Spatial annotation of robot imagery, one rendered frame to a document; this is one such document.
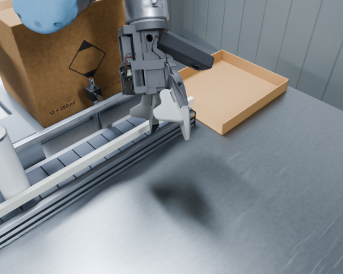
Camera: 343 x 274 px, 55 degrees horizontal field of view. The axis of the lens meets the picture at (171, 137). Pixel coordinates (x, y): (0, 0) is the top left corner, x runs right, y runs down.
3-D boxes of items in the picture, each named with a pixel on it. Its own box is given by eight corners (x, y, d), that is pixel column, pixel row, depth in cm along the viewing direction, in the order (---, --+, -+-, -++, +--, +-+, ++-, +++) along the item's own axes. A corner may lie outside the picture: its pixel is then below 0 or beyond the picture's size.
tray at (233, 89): (222, 136, 85) (224, 124, 83) (155, 93, 100) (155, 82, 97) (286, 91, 101) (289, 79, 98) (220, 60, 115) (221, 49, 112)
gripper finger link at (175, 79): (173, 117, 56) (156, 78, 59) (182, 116, 57) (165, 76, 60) (182, 101, 52) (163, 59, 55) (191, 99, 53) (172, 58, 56)
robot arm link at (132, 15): (155, 4, 61) (175, -9, 54) (159, 30, 62) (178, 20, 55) (116, 4, 58) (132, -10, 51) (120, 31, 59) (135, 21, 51)
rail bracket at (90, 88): (109, 146, 83) (99, 91, 71) (92, 132, 86) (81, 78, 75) (120, 140, 84) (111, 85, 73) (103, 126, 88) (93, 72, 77)
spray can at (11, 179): (12, 211, 62) (-33, 128, 48) (1, 194, 65) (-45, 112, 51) (38, 195, 65) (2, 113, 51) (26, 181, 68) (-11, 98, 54)
